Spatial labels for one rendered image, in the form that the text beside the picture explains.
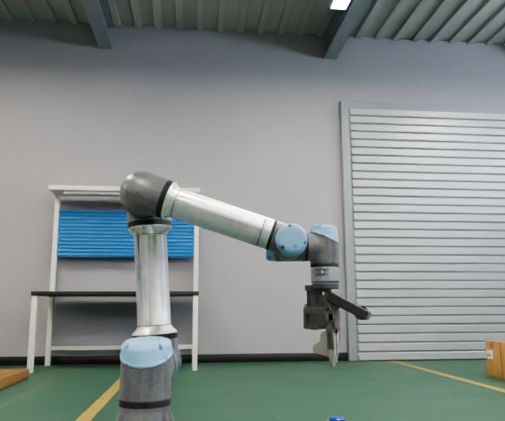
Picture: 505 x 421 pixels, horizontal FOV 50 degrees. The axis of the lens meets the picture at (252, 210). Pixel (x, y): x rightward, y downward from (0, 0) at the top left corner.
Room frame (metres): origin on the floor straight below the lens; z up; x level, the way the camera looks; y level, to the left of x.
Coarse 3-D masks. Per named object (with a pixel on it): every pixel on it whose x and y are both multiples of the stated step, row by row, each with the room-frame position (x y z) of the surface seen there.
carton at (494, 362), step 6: (486, 342) 4.93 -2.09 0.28; (492, 342) 4.80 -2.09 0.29; (498, 342) 4.71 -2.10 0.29; (486, 348) 4.93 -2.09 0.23; (492, 348) 4.82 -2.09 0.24; (498, 348) 4.71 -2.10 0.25; (492, 354) 4.82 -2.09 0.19; (498, 354) 4.72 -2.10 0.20; (492, 360) 4.83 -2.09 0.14; (498, 360) 4.73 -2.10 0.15; (492, 366) 4.84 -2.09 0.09; (498, 366) 4.74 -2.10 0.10; (492, 372) 4.84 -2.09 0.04; (498, 372) 4.75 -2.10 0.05
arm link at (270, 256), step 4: (308, 240) 1.38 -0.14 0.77; (308, 244) 1.38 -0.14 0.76; (308, 248) 1.38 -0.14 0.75; (268, 252) 1.39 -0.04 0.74; (272, 252) 1.38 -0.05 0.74; (304, 252) 1.39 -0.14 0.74; (308, 252) 1.39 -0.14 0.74; (268, 256) 1.39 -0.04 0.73; (272, 256) 1.39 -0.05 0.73; (276, 256) 1.39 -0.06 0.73; (280, 256) 1.36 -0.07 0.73; (296, 256) 1.35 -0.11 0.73; (300, 256) 1.39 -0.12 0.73; (304, 256) 1.39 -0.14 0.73; (308, 256) 1.39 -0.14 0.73; (268, 260) 1.41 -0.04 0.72; (272, 260) 1.41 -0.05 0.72; (276, 260) 1.40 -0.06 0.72; (280, 260) 1.41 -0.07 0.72; (284, 260) 1.39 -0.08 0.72; (288, 260) 1.38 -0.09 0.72; (292, 260) 1.40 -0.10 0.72; (296, 260) 1.41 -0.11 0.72; (300, 260) 1.41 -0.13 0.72; (304, 260) 1.41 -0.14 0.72
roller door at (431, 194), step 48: (384, 144) 6.25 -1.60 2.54; (432, 144) 6.32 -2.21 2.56; (480, 144) 6.38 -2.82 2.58; (384, 192) 6.25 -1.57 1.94; (432, 192) 6.31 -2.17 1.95; (480, 192) 6.38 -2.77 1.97; (384, 240) 6.25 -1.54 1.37; (432, 240) 6.31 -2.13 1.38; (480, 240) 6.37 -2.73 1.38; (384, 288) 6.25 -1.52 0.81; (432, 288) 6.31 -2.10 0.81; (480, 288) 6.37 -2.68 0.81; (384, 336) 6.24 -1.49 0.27; (432, 336) 6.30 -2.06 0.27; (480, 336) 6.36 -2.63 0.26
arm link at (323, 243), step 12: (312, 228) 1.40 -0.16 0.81; (324, 228) 1.38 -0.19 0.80; (336, 228) 1.41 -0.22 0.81; (312, 240) 1.39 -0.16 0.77; (324, 240) 1.38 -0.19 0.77; (336, 240) 1.39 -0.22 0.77; (312, 252) 1.39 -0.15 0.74; (324, 252) 1.38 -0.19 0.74; (336, 252) 1.40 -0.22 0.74; (312, 264) 1.41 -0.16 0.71; (324, 264) 1.38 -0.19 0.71; (336, 264) 1.39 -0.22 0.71
